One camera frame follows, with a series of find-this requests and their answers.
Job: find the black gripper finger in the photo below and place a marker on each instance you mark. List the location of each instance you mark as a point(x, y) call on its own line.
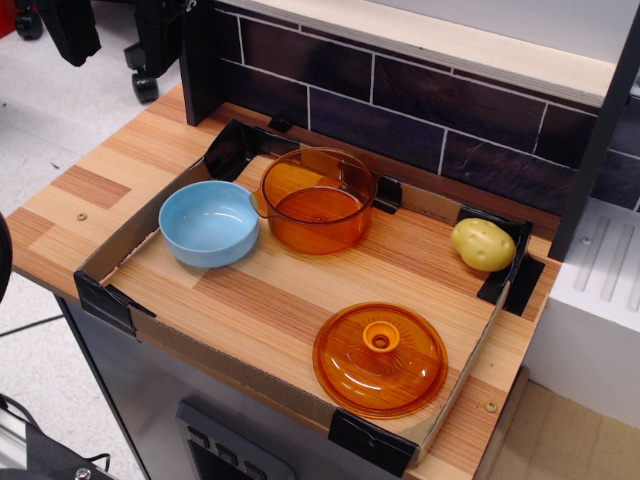
point(71, 25)
point(167, 12)

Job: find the orange transparent pot lid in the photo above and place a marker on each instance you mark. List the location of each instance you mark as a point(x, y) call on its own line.
point(380, 360)

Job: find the orange transparent pot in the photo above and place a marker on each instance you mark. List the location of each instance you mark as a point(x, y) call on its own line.
point(317, 201)

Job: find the black office chair base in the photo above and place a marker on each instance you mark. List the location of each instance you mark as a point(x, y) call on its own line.
point(142, 65)

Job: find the black caster wheel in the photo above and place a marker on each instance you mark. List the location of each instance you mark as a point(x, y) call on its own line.
point(28, 25)

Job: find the light blue bowl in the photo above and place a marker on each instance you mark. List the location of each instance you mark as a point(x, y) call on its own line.
point(209, 224)

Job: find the cardboard fence with black tape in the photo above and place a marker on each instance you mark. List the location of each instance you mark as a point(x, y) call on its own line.
point(236, 342)

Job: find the yellow toy potato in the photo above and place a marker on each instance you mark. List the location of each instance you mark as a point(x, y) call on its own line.
point(483, 245)

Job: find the toy oven control panel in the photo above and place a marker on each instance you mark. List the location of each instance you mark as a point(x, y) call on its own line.
point(217, 452)

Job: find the white toy sink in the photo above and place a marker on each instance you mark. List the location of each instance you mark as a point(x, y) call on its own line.
point(586, 345)

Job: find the black shelf post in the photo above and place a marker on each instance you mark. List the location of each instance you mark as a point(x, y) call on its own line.
point(199, 62)

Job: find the dark right shelf post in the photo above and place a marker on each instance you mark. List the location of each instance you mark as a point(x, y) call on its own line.
point(610, 113)

